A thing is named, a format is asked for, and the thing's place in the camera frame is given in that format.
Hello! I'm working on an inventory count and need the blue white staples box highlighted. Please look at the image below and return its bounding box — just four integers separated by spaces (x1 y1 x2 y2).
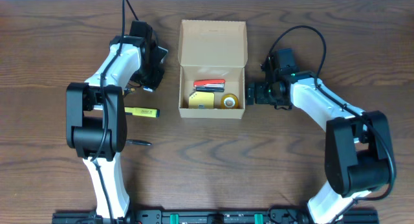
142 86 155 93

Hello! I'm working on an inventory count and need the yellow clear tape roll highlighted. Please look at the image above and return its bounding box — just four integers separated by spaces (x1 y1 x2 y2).
220 93 239 109

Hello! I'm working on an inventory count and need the orange black correction tape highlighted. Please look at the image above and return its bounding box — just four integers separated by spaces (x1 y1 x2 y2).
123 87 136 96

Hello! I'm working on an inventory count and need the yellow highlighter marker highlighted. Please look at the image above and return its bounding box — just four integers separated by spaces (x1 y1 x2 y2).
125 107 160 118

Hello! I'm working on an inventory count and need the red stapler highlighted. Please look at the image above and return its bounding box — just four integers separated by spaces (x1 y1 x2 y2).
193 79 225 93

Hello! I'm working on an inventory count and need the brown cardboard box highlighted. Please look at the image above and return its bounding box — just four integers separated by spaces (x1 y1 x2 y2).
178 19 248 119

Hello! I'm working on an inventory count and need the yellow spiral notepad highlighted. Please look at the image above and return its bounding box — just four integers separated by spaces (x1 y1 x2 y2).
188 91 215 109

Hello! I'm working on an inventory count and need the black pen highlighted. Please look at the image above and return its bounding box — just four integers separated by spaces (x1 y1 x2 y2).
126 139 152 146

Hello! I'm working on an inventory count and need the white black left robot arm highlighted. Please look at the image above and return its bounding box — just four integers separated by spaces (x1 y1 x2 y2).
66 36 168 223

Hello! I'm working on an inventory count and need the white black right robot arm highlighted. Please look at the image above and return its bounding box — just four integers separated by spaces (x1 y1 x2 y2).
246 73 397 223

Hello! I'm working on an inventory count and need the black mounting rail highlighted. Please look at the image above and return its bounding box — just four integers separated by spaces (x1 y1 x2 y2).
51 207 380 224

